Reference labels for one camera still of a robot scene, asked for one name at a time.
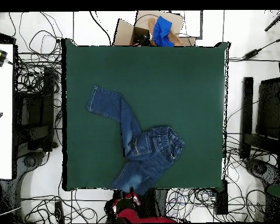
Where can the black upright bar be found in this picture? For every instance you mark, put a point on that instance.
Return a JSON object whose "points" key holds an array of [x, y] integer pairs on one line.
{"points": [[246, 112]]}

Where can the black rectangular box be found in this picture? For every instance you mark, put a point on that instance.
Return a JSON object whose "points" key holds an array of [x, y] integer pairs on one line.
{"points": [[221, 200]]}

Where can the blue denim jeans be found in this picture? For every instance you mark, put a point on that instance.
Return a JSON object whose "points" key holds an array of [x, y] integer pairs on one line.
{"points": [[142, 149]]}

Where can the black rod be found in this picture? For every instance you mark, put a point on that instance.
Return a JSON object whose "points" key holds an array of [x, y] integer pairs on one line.
{"points": [[275, 22]]}

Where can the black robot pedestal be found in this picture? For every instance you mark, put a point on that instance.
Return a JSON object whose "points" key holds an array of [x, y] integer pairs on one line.
{"points": [[154, 203]]}

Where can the black flat panel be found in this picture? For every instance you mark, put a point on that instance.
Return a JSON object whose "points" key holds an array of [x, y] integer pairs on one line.
{"points": [[269, 107]]}

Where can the grey swivel chair base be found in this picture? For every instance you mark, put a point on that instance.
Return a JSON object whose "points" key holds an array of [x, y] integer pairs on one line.
{"points": [[30, 161], [259, 168]]}

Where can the bright blue cloth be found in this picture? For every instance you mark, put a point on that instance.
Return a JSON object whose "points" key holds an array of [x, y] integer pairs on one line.
{"points": [[162, 30]]}

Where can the black equipment stand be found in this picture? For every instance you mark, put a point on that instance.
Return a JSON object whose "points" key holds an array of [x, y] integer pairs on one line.
{"points": [[37, 116]]}

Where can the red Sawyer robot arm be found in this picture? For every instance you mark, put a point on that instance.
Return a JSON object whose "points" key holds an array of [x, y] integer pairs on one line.
{"points": [[130, 214]]}

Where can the dark green table cloth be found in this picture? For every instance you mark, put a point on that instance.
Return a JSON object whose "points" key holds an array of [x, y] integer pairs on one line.
{"points": [[165, 81]]}

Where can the white side table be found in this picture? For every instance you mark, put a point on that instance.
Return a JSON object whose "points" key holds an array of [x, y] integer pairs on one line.
{"points": [[1, 105]]}

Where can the black power strip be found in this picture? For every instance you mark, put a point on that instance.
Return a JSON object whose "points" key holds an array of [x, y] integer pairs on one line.
{"points": [[59, 211]]}

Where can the brown cardboard box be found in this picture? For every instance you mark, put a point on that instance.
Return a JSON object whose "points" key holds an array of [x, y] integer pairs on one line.
{"points": [[124, 32]]}

